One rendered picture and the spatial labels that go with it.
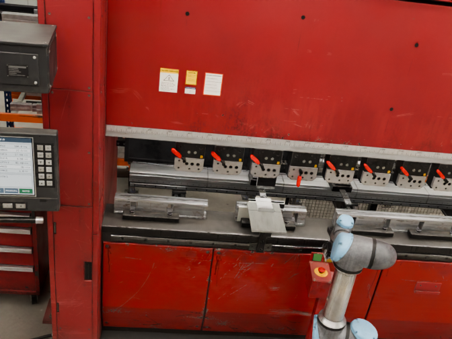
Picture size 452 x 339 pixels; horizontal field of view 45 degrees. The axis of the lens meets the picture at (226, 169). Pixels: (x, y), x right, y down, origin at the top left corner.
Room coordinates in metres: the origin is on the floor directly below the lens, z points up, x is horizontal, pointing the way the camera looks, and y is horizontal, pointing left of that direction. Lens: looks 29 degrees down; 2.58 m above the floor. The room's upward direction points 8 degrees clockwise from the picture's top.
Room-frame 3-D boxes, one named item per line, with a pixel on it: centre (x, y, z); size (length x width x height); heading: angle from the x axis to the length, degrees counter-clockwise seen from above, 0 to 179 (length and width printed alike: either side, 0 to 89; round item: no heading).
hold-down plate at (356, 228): (2.56, -0.83, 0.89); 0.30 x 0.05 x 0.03; 97
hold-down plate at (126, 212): (2.40, 0.36, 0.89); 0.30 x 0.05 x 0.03; 97
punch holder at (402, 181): (2.64, -0.99, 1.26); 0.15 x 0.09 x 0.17; 97
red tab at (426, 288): (2.51, -1.26, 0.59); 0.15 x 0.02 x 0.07; 97
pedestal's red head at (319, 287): (2.28, -0.62, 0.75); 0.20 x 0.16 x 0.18; 93
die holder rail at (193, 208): (2.47, 0.32, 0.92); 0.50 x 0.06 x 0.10; 97
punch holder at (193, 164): (2.48, 0.20, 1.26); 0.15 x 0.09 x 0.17; 97
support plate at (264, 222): (2.39, -0.24, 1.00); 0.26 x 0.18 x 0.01; 7
